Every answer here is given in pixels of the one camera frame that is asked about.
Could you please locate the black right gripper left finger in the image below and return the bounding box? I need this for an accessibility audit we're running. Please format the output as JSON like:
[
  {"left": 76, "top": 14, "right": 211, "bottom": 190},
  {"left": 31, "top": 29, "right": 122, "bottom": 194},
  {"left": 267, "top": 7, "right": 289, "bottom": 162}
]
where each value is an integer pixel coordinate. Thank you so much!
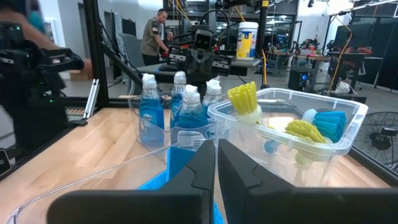
[{"left": 46, "top": 139, "right": 216, "bottom": 224}]

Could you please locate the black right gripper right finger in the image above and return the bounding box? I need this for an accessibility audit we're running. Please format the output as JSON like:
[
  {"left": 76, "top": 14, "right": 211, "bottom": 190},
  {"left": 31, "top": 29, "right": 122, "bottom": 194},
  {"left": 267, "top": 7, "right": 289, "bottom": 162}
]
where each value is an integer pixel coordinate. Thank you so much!
[{"left": 218, "top": 138, "right": 398, "bottom": 224}]

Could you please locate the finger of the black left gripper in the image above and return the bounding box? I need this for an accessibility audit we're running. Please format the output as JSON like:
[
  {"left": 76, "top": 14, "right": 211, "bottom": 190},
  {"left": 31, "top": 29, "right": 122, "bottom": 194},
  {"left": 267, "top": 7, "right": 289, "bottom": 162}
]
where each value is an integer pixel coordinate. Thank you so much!
[
  {"left": 198, "top": 49, "right": 233, "bottom": 83},
  {"left": 168, "top": 46, "right": 200, "bottom": 83}
]

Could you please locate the blue dish soap bottle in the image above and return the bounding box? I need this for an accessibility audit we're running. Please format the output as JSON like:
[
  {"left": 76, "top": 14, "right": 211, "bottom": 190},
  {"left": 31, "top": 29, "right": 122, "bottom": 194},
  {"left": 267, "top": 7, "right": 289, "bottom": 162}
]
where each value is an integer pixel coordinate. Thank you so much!
[
  {"left": 174, "top": 84, "right": 210, "bottom": 150},
  {"left": 170, "top": 70, "right": 188, "bottom": 128},
  {"left": 138, "top": 73, "right": 165, "bottom": 147},
  {"left": 201, "top": 78, "right": 223, "bottom": 116}
]

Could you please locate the green yellow dish brush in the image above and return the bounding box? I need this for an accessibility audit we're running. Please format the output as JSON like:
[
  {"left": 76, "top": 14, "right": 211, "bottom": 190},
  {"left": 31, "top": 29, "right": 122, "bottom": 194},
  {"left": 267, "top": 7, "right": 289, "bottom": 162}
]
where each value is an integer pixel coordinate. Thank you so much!
[{"left": 226, "top": 81, "right": 271, "bottom": 131}]

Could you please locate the blue dish brush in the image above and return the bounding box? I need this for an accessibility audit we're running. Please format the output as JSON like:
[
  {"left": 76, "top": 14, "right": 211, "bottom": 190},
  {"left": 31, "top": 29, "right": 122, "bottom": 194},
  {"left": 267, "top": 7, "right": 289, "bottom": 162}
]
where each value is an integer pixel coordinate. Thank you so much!
[
  {"left": 263, "top": 108, "right": 348, "bottom": 155},
  {"left": 284, "top": 119, "right": 330, "bottom": 165}
]

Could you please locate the person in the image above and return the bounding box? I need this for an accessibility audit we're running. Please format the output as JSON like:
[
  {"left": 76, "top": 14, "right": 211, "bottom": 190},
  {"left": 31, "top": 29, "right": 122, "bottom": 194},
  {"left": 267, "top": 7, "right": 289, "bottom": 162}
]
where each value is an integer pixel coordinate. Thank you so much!
[
  {"left": 140, "top": 8, "right": 170, "bottom": 66},
  {"left": 163, "top": 30, "right": 176, "bottom": 48},
  {"left": 0, "top": 0, "right": 94, "bottom": 75}
]

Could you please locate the dark grey desk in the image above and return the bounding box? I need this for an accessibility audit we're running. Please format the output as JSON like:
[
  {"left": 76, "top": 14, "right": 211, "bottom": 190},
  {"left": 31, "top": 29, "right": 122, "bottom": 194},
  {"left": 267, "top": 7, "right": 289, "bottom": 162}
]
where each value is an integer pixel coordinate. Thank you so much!
[{"left": 136, "top": 58, "right": 262, "bottom": 78}]

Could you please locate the yellow white wipes canister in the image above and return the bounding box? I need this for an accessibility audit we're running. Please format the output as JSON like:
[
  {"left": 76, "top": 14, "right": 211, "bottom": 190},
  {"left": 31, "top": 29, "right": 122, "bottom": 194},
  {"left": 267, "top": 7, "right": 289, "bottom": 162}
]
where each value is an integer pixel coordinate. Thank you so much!
[{"left": 236, "top": 21, "right": 259, "bottom": 61}]

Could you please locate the clear plastic storage tub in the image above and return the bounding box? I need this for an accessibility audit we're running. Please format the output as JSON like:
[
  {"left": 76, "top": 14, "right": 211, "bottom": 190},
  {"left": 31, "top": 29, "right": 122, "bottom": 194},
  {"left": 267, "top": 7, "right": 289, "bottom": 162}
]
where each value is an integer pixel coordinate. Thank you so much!
[{"left": 207, "top": 87, "right": 369, "bottom": 187}]

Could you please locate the grey office chair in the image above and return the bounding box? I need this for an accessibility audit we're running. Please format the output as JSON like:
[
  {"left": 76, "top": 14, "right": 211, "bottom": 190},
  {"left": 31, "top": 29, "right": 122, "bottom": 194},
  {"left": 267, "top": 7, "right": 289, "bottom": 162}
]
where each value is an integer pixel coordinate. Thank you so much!
[{"left": 119, "top": 33, "right": 146, "bottom": 68}]

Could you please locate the clear acrylic bin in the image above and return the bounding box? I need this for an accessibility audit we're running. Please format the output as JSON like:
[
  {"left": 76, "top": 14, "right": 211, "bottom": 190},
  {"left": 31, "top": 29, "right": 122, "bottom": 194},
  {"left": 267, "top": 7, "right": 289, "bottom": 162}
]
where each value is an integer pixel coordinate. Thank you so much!
[
  {"left": 127, "top": 90, "right": 218, "bottom": 156},
  {"left": 4, "top": 123, "right": 231, "bottom": 224}
]

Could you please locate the black computer tower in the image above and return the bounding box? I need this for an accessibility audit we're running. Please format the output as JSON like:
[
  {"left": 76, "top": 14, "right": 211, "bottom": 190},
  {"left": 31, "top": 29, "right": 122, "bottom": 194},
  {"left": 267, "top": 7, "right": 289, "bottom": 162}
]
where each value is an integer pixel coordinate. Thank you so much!
[{"left": 287, "top": 65, "right": 312, "bottom": 91}]

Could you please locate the cluttered background workbench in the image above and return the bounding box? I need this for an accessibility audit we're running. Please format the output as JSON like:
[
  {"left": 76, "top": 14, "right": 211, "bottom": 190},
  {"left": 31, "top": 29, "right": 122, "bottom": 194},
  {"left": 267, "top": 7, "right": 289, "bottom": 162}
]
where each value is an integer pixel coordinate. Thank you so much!
[{"left": 267, "top": 37, "right": 384, "bottom": 65}]

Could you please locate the black floor fan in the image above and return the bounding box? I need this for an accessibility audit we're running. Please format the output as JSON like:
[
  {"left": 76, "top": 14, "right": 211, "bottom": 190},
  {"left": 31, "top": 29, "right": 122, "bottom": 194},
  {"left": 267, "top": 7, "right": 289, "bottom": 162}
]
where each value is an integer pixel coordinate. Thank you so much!
[{"left": 353, "top": 111, "right": 398, "bottom": 175}]

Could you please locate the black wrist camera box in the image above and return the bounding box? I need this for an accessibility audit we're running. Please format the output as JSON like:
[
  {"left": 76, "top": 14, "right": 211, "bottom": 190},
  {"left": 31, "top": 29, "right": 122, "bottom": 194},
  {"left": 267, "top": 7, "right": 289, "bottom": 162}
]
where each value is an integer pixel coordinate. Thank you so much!
[{"left": 194, "top": 29, "right": 213, "bottom": 50}]

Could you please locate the yellow cable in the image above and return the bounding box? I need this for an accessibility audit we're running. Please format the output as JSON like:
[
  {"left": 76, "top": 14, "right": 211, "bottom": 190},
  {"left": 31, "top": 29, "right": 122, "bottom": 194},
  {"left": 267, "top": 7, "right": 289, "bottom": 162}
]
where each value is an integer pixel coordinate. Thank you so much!
[
  {"left": 260, "top": 48, "right": 269, "bottom": 86},
  {"left": 326, "top": 30, "right": 354, "bottom": 94}
]

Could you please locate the white metal bracket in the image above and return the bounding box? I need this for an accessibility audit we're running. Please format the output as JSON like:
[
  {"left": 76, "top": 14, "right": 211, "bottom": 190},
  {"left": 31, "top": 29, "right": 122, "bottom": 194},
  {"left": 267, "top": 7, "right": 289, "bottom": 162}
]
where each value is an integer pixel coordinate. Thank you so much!
[{"left": 83, "top": 78, "right": 101, "bottom": 119}]

